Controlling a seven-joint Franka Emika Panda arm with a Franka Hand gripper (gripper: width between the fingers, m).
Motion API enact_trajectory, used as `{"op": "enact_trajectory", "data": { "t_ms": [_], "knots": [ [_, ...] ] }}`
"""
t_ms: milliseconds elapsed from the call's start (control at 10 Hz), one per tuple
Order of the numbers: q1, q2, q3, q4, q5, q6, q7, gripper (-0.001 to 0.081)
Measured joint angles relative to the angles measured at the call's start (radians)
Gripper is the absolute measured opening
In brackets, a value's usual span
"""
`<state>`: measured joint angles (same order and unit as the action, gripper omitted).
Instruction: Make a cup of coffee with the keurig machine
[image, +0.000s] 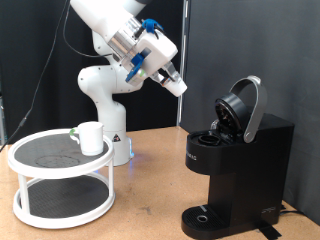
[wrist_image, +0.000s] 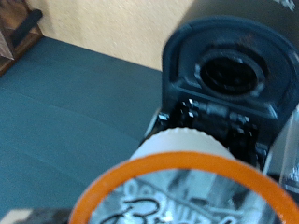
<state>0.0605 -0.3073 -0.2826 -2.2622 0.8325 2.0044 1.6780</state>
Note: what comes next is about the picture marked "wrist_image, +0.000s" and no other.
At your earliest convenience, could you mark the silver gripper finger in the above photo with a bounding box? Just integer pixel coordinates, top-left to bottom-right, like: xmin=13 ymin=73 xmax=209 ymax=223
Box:
xmin=0 ymin=208 xmax=73 ymax=224

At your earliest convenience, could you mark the orange-rimmed coffee pod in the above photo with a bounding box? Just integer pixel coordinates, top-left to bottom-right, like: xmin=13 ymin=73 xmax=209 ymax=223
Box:
xmin=67 ymin=126 xmax=299 ymax=224

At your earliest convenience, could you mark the black Keurig coffee machine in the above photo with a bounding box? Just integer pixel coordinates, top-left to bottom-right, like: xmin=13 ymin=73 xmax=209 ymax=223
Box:
xmin=139 ymin=0 xmax=299 ymax=218

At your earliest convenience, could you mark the brown wooden furniture piece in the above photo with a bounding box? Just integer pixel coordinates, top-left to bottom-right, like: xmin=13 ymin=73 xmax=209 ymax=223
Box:
xmin=0 ymin=0 xmax=45 ymax=77

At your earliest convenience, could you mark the black bar-shaped object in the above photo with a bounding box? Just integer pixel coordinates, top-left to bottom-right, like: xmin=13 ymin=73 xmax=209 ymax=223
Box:
xmin=10 ymin=8 xmax=44 ymax=48

